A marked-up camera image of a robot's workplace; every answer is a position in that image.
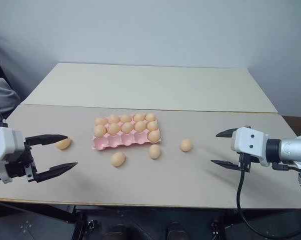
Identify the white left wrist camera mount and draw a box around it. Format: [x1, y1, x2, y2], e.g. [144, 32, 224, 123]
[0, 126, 26, 185]

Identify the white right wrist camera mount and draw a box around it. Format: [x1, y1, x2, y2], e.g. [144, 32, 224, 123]
[230, 126, 270, 167]

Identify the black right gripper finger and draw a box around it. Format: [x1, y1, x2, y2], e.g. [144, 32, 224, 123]
[215, 128, 238, 139]
[210, 159, 242, 171]

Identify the short black plugged cable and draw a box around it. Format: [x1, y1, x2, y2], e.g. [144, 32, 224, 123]
[272, 161, 301, 174]

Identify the long black right arm cable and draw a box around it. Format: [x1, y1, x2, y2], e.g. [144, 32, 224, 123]
[235, 152, 301, 240]

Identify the black table frame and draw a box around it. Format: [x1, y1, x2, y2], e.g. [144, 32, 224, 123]
[0, 198, 301, 240]

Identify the pink egg tray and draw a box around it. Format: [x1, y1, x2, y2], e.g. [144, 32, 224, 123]
[91, 113, 163, 151]

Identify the dark rounded shape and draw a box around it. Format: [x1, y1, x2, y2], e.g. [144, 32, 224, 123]
[104, 223, 128, 240]
[166, 220, 188, 240]

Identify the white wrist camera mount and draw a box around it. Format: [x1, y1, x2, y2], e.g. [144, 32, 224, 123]
[0, 126, 26, 185]
[230, 126, 270, 167]

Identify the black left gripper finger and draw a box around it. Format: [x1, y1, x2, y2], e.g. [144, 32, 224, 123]
[24, 134, 69, 148]
[35, 161, 79, 184]

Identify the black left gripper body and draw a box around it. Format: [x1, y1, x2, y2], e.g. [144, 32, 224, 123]
[3, 138, 39, 184]

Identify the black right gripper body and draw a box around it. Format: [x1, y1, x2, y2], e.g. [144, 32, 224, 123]
[236, 150, 253, 174]

